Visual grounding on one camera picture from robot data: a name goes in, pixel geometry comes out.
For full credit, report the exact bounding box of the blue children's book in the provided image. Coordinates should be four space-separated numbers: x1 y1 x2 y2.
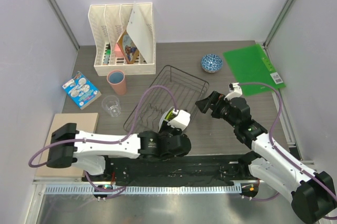
62 71 101 110

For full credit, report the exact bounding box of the white plate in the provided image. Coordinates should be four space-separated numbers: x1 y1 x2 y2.
158 110 172 133

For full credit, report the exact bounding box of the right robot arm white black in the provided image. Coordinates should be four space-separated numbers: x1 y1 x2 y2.
195 91 336 223

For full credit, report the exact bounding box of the green plate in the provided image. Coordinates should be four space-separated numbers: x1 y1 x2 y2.
165 109 176 122

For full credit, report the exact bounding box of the pink plastic cup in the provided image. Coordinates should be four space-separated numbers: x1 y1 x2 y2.
107 70 127 95

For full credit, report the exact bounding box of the white file organizer rack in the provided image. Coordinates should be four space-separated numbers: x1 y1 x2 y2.
88 3 156 76

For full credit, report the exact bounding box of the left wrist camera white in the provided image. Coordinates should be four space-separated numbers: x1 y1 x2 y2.
168 108 191 131

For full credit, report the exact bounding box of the white binder folder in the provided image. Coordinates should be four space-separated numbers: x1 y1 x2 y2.
126 3 154 64

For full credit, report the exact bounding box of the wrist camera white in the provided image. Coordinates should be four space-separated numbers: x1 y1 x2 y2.
168 108 191 131
225 83 243 100

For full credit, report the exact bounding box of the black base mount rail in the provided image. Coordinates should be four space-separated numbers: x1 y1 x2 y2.
89 154 256 187

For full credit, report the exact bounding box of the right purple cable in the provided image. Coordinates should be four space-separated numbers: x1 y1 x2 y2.
236 82 337 221

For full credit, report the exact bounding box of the green plastic folder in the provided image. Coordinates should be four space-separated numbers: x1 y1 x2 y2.
223 44 285 89

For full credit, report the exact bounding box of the white slotted cable duct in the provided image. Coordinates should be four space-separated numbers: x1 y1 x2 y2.
44 183 242 195

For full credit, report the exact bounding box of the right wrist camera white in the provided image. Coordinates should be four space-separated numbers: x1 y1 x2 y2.
225 83 243 100

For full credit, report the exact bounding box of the picture book in organizer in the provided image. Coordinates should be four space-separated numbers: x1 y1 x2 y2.
117 30 140 64

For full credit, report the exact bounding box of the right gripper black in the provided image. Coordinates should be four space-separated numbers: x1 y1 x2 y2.
195 91 239 129

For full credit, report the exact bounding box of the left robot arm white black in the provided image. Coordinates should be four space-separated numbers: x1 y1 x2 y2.
46 123 192 181

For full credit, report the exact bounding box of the beige wooden board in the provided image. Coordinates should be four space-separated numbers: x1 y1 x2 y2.
35 112 100 179

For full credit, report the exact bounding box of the clear plastic cup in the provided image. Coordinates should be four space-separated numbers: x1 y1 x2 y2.
102 95 121 118

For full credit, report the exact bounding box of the pink block in organizer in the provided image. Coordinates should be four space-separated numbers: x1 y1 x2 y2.
114 43 125 58

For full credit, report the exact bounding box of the light blue plastic cup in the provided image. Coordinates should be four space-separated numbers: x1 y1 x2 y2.
108 71 124 84

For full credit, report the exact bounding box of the black wire dish rack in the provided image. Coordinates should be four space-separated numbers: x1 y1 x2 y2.
122 65 210 136

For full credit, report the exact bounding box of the blue patterned ceramic bowl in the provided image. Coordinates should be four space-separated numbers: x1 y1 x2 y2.
201 54 223 73

